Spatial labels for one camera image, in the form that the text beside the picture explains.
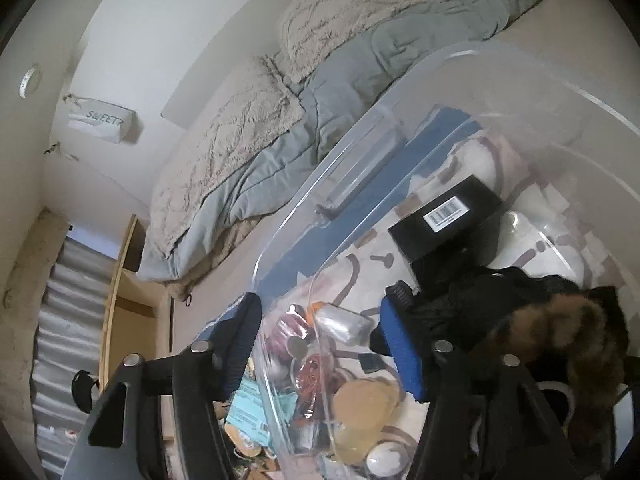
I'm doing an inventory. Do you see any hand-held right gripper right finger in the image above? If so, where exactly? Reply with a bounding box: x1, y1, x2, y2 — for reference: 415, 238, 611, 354
372, 295, 573, 480

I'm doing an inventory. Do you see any white sign reading sweet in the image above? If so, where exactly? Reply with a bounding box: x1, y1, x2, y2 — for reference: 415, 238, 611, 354
64, 94, 138, 145

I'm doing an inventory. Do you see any clear plastic storage bin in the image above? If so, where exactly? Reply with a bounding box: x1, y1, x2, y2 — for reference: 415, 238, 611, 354
250, 40, 640, 480

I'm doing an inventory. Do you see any teal wipes packet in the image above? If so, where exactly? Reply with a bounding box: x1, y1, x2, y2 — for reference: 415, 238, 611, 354
227, 377, 296, 448

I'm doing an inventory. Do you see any pearl bottle with orange cap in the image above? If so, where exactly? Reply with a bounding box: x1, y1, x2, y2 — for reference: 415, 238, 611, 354
306, 301, 372, 347

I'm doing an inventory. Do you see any beige fuzzy throw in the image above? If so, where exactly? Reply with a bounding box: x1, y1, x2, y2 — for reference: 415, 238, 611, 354
165, 217, 261, 301

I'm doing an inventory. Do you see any red cord bundle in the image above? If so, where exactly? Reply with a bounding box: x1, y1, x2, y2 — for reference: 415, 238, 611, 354
295, 352, 333, 421

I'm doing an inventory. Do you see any oval wooden box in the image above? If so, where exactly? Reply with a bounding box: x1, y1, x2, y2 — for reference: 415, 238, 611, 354
332, 422, 388, 463
331, 379, 401, 431

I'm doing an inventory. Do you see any white round tape measure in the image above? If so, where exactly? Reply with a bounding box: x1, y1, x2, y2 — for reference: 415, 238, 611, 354
367, 442, 408, 478

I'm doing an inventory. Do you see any pale curtain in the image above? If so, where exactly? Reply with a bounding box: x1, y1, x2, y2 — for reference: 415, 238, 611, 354
30, 235, 121, 480

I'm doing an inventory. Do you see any black jacket with fur trim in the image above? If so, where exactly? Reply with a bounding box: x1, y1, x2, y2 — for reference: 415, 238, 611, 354
400, 267, 632, 441

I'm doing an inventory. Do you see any black cardboard box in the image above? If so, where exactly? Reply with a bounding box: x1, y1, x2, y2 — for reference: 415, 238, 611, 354
388, 175, 505, 293

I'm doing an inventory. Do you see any grey duvet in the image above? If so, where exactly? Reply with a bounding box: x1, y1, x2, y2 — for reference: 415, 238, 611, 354
137, 0, 558, 281

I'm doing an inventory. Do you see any small black object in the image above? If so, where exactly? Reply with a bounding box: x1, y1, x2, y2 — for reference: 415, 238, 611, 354
71, 370, 101, 413

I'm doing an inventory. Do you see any white wall ring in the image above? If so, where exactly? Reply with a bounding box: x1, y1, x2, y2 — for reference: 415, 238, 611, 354
19, 64, 43, 98

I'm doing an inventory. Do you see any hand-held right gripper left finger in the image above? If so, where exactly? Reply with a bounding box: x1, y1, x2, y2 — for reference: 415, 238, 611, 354
62, 292, 263, 480

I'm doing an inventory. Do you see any white headband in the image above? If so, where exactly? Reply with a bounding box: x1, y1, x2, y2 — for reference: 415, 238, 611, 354
537, 382, 576, 431

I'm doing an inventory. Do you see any beige textured pillow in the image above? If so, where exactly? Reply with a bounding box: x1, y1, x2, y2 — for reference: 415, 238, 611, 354
150, 55, 306, 256
277, 0, 506, 83

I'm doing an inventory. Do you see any wooden bedside shelf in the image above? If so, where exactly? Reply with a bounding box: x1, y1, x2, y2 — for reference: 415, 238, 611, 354
97, 214, 173, 461

